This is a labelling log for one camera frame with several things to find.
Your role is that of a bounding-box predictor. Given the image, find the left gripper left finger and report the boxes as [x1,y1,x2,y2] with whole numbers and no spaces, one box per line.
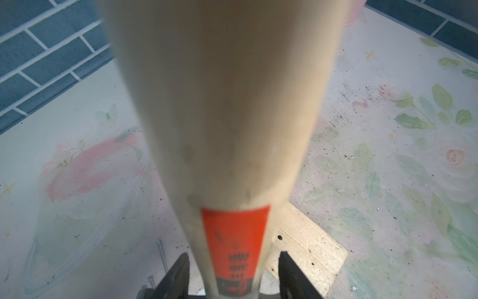
[149,253,190,299]

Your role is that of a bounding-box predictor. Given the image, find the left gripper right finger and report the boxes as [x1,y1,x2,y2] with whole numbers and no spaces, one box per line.
[278,251,323,299]

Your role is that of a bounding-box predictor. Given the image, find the wooden plank with nails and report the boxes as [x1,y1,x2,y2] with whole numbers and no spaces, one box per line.
[265,203,349,296]

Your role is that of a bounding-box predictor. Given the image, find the wooden claw hammer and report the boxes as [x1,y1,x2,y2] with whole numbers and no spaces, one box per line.
[97,1,351,299]

